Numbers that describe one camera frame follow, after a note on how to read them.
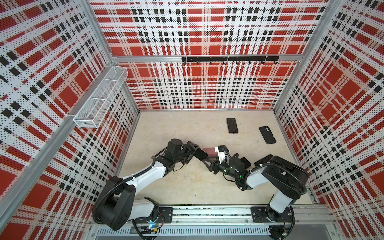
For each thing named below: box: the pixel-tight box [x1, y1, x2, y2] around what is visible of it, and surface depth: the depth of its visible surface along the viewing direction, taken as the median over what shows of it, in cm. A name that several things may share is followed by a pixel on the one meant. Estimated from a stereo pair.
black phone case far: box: [259, 126, 277, 144], surface depth 109 cm
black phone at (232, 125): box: [226, 117, 239, 134], surface depth 114 cm
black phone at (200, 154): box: [193, 148, 209, 162], surface depth 85 cm
